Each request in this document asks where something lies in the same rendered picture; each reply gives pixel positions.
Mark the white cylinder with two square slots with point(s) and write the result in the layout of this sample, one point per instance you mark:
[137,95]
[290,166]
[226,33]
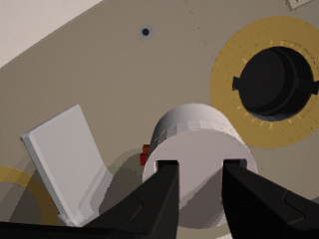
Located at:
[199,138]

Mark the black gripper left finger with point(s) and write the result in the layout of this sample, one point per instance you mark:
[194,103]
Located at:
[150,212]

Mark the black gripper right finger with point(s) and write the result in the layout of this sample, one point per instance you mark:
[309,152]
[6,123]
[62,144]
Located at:
[257,208]

